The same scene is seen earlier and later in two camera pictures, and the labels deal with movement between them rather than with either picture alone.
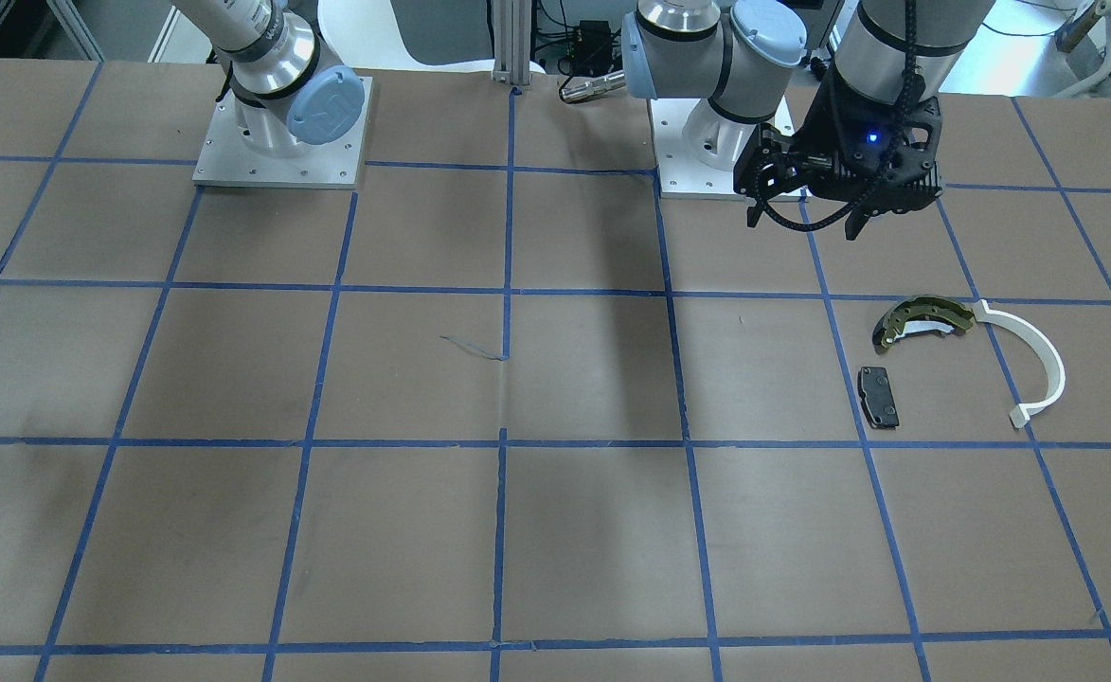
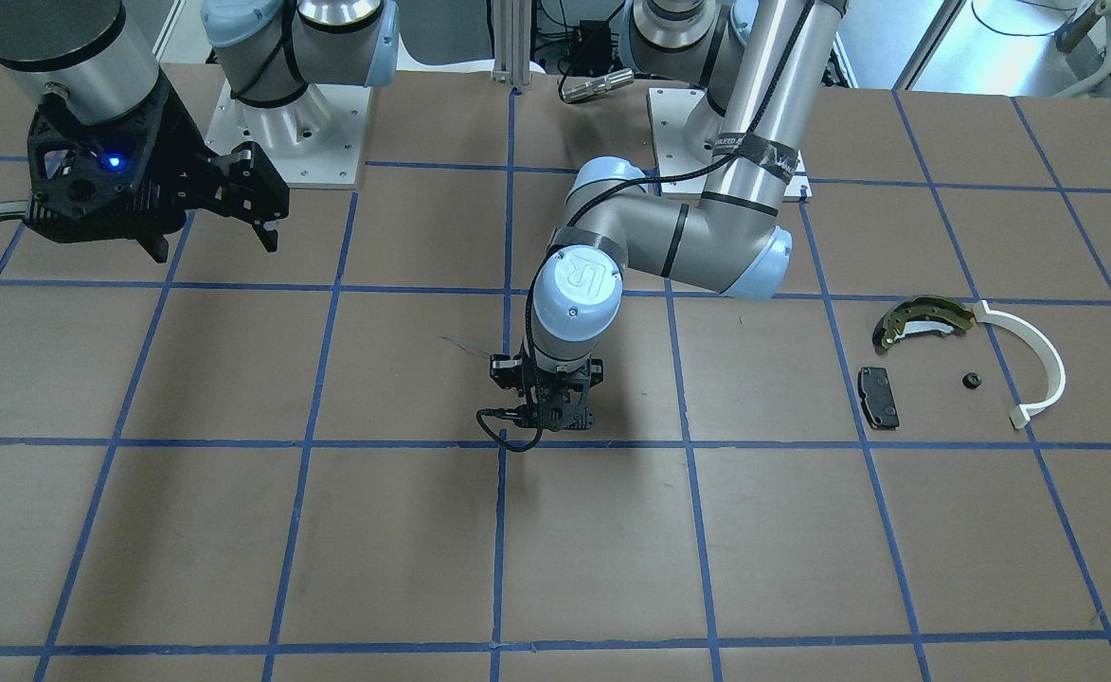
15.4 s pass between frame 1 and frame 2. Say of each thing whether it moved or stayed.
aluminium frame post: stayed
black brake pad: stayed
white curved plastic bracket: stayed
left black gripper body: moved
